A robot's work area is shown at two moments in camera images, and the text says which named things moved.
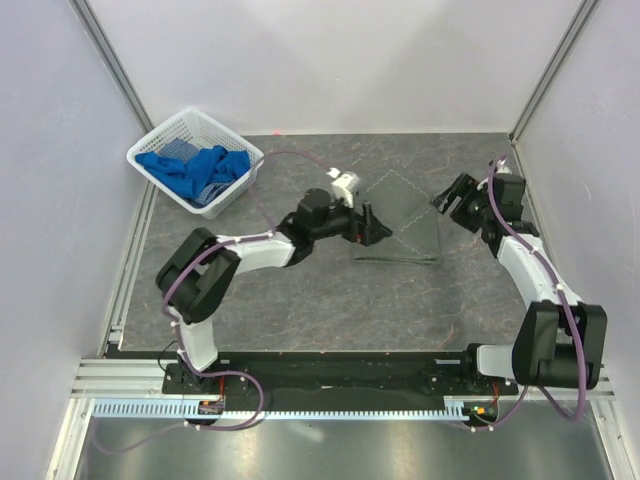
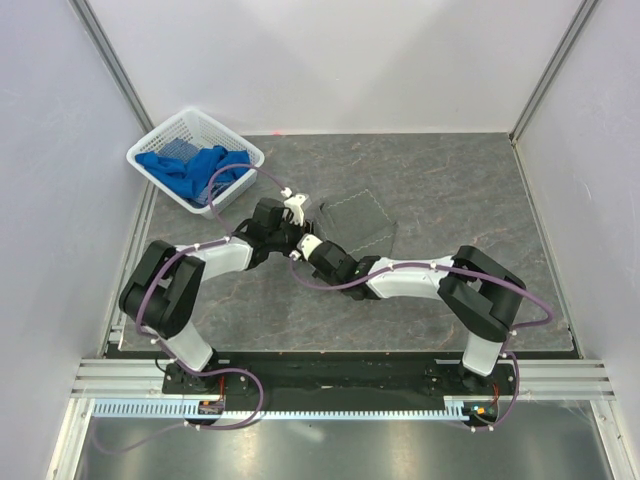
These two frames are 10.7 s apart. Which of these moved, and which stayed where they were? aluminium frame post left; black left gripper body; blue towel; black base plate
Moved: black left gripper body
Stayed: aluminium frame post left; blue towel; black base plate
